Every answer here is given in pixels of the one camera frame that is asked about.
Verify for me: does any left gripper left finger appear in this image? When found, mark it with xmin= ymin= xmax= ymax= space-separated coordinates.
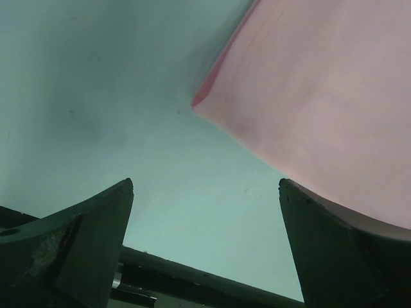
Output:
xmin=1 ymin=178 xmax=134 ymax=308

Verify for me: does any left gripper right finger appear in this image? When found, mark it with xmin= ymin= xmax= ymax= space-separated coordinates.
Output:
xmin=279 ymin=178 xmax=410 ymax=307

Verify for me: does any pink t-shirt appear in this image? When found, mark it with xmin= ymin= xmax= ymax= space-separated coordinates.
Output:
xmin=192 ymin=1 xmax=410 ymax=228

